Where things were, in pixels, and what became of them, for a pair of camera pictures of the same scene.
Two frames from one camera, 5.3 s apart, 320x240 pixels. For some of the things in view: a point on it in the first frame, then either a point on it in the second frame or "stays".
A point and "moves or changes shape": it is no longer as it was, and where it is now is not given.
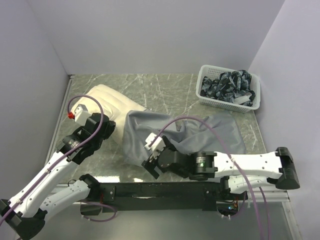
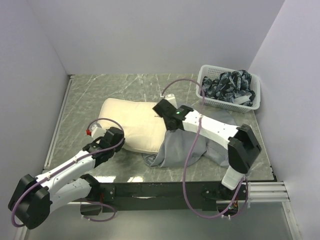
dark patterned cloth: [228, 86] stays
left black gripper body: [110, 129] to [117, 147]
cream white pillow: [117, 107] to [145, 128]
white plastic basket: [224, 87] stays
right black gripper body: [150, 164] to [169, 128]
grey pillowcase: [187, 136] moves or changes shape
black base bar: [139, 197] stays
